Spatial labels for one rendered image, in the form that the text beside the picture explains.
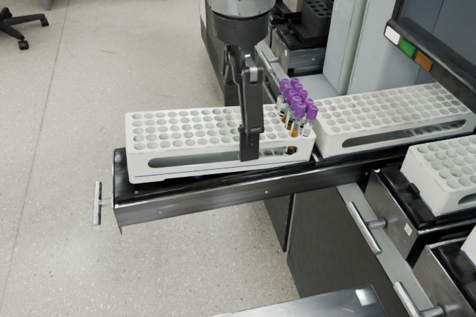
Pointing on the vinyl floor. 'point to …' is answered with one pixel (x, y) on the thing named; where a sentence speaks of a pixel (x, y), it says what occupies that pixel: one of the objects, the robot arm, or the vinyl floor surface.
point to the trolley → (322, 306)
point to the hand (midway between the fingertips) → (240, 127)
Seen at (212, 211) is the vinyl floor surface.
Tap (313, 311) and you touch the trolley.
